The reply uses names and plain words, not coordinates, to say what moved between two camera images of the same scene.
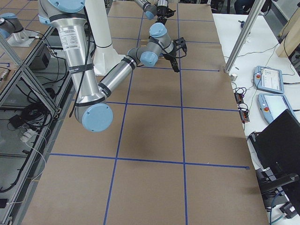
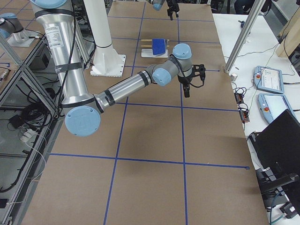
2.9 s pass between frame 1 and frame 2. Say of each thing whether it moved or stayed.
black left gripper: moved
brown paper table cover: stayed
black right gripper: moved
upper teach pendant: stayed
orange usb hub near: stayed
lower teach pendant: stayed
